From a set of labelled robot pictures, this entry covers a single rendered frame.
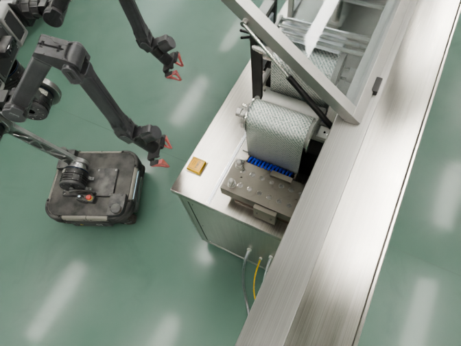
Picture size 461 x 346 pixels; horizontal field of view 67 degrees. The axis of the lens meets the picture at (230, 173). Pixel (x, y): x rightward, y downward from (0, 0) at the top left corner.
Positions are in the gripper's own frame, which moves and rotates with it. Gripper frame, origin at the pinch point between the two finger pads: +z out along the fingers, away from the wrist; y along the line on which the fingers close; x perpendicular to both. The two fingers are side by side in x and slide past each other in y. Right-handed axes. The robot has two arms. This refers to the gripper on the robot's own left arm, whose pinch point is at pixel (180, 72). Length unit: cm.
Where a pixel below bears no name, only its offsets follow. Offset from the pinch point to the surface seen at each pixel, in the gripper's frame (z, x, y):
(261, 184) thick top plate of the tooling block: 22, -35, -63
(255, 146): 13, -38, -49
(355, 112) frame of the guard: -23, -87, -74
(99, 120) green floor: 42, 139, 46
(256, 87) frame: 17.5, -34.8, -12.8
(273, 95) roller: 7, -50, -31
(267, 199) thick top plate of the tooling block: 23, -38, -69
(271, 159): 21, -41, -52
